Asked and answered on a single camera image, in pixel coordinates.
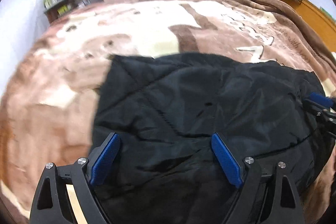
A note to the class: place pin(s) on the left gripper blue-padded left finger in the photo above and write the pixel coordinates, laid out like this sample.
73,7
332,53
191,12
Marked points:
101,159

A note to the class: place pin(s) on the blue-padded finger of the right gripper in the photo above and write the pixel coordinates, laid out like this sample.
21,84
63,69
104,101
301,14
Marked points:
321,99

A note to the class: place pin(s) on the black quilted jacket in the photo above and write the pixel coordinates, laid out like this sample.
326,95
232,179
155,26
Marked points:
166,110

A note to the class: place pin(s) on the brown patterned fleece blanket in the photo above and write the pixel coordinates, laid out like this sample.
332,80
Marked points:
48,107

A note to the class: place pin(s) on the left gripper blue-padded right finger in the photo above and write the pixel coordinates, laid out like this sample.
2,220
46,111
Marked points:
232,168

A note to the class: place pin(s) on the wooden headboard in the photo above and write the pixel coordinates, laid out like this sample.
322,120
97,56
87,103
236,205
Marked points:
317,19

